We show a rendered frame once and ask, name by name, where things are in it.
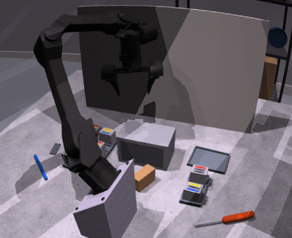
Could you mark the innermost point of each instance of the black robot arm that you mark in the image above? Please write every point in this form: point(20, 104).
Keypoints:
point(79, 135)

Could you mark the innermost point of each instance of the large black panel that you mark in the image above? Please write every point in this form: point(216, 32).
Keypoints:
point(212, 66)

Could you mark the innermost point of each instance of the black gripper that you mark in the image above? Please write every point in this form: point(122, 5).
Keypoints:
point(131, 63)

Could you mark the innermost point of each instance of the brown cardboard box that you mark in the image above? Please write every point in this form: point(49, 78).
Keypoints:
point(144, 177)

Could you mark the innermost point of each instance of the orange-handled screwdriver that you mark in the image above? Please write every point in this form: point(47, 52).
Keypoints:
point(231, 218)

